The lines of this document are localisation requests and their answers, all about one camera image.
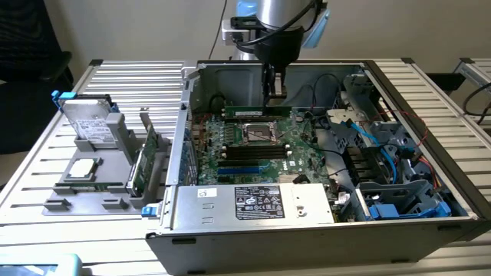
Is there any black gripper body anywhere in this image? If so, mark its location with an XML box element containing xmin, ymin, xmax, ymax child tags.
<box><xmin>253</xmin><ymin>25</ymin><xmax>304</xmax><ymax>67</ymax></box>

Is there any green RAM stick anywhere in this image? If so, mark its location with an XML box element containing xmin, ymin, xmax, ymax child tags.
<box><xmin>55</xmin><ymin>182</ymin><xmax>128</xmax><ymax>193</ymax></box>
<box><xmin>223</xmin><ymin>105</ymin><xmax>293</xmax><ymax>119</ymax></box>

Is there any black RAM slot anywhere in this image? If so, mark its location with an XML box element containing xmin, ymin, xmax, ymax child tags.
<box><xmin>221</xmin><ymin>148</ymin><xmax>288</xmax><ymax>154</ymax></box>
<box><xmin>223</xmin><ymin>151</ymin><xmax>288</xmax><ymax>157</ymax></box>
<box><xmin>223</xmin><ymin>154</ymin><xmax>289</xmax><ymax>161</ymax></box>
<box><xmin>221</xmin><ymin>144</ymin><xmax>288</xmax><ymax>150</ymax></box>

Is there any metal CPU socket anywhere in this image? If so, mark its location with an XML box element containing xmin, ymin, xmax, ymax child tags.
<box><xmin>233</xmin><ymin>121</ymin><xmax>280</xmax><ymax>145</ymax></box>

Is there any green Dell motherboard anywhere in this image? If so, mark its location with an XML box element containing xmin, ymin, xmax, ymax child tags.
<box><xmin>191</xmin><ymin>110</ymin><xmax>331</xmax><ymax>186</ymax></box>

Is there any black expansion slot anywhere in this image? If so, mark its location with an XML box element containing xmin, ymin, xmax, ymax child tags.
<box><xmin>217</xmin><ymin>160</ymin><xmax>260</xmax><ymax>168</ymax></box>

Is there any blue expansion slot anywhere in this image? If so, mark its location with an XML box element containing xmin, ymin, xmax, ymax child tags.
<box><xmin>217</xmin><ymin>167</ymin><xmax>260</xmax><ymax>175</ymax></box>

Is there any grey metal disk bay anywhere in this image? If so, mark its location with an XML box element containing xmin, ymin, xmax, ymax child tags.
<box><xmin>325</xmin><ymin>73</ymin><xmax>462</xmax><ymax>222</ymax></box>

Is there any green graphics card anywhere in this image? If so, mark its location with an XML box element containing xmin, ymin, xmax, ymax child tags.
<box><xmin>124</xmin><ymin>122</ymin><xmax>157</xmax><ymax>198</ymax></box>

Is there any grey power supply unit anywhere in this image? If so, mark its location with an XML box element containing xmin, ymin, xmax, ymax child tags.
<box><xmin>169</xmin><ymin>183</ymin><xmax>335</xmax><ymax>231</ymax></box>

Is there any grey parts rack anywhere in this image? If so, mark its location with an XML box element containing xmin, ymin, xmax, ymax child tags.
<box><xmin>40</xmin><ymin>112</ymin><xmax>175</xmax><ymax>217</ymax></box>

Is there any silver hard disk blue carrier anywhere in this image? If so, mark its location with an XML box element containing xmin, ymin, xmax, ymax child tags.
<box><xmin>51</xmin><ymin>90</ymin><xmax>120</xmax><ymax>144</ymax></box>

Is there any blue disk caddy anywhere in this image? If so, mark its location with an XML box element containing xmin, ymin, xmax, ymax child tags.
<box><xmin>365</xmin><ymin>201</ymin><xmax>451</xmax><ymax>221</ymax></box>

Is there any metal slat side table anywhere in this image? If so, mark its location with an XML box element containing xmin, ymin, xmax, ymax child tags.
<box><xmin>452</xmin><ymin>57</ymin><xmax>491</xmax><ymax>87</ymax></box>

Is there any blue case latch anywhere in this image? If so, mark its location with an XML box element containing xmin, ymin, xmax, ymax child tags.
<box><xmin>140</xmin><ymin>203</ymin><xmax>159</xmax><ymax>219</ymax></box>

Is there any silver CPU chip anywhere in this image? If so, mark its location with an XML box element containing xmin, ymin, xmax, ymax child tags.
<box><xmin>63</xmin><ymin>157</ymin><xmax>104</xmax><ymax>182</ymax></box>

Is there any open grey PC case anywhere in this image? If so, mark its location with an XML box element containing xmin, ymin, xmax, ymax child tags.
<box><xmin>144</xmin><ymin>59</ymin><xmax>491</xmax><ymax>276</ymax></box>

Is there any black office chair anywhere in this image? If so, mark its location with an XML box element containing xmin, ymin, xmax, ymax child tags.
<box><xmin>0</xmin><ymin>0</ymin><xmax>75</xmax><ymax>155</ymax></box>

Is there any teal plastic box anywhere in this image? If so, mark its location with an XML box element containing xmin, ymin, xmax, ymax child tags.
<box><xmin>0</xmin><ymin>254</ymin><xmax>84</xmax><ymax>276</ymax></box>

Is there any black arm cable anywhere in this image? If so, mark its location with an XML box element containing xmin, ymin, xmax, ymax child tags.
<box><xmin>233</xmin><ymin>0</ymin><xmax>323</xmax><ymax>47</ymax></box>

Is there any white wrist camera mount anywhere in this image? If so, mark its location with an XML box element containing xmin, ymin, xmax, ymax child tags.
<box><xmin>221</xmin><ymin>16</ymin><xmax>259</xmax><ymax>47</ymax></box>

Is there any black wire in case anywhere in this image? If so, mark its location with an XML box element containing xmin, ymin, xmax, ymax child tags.
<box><xmin>299</xmin><ymin>73</ymin><xmax>360</xmax><ymax>185</ymax></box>

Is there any blue SATA wire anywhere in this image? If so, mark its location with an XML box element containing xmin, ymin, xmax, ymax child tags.
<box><xmin>347</xmin><ymin>119</ymin><xmax>418</xmax><ymax>185</ymax></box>

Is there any thin red wire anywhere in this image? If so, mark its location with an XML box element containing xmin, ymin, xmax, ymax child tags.
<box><xmin>377</xmin><ymin>109</ymin><xmax>430</xmax><ymax>150</ymax></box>

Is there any black cable loop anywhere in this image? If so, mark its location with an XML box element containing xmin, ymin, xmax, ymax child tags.
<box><xmin>463</xmin><ymin>82</ymin><xmax>491</xmax><ymax>125</ymax></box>

